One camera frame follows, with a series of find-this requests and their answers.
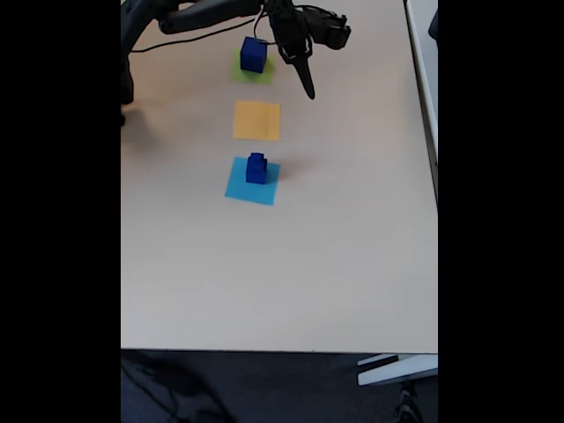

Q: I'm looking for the light blue paper square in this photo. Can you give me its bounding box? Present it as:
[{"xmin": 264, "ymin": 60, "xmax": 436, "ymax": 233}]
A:
[{"xmin": 224, "ymin": 156, "xmax": 282, "ymax": 207}]

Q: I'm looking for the green paper square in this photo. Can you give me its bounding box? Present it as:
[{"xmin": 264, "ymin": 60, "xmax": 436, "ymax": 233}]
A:
[{"xmin": 229, "ymin": 48, "xmax": 277, "ymax": 85}]

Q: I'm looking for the black cable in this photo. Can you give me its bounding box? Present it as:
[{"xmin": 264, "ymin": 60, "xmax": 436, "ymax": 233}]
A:
[{"xmin": 130, "ymin": 8, "xmax": 279, "ymax": 54}]

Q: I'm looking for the white table leg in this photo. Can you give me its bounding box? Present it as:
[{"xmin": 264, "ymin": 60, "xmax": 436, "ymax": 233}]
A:
[{"xmin": 356, "ymin": 353, "xmax": 439, "ymax": 387}]

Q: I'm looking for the large blue cube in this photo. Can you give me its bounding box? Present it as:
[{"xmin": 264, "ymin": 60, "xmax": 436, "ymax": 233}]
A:
[{"xmin": 240, "ymin": 36, "xmax": 269, "ymax": 73}]

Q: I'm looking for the black camera box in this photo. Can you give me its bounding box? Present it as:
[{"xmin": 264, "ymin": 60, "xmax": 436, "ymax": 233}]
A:
[{"xmin": 302, "ymin": 4, "xmax": 353, "ymax": 51}]

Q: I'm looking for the white neighbouring table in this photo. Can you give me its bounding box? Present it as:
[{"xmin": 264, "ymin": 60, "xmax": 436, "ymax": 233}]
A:
[{"xmin": 404, "ymin": 0, "xmax": 439, "ymax": 206}]

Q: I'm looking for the orange paper square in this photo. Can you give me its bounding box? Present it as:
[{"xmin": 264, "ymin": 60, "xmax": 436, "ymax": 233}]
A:
[{"xmin": 232, "ymin": 100, "xmax": 281, "ymax": 142}]

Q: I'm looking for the medium blue cube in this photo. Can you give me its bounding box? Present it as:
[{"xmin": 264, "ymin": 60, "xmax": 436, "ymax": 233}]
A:
[{"xmin": 245, "ymin": 159, "xmax": 269, "ymax": 184}]

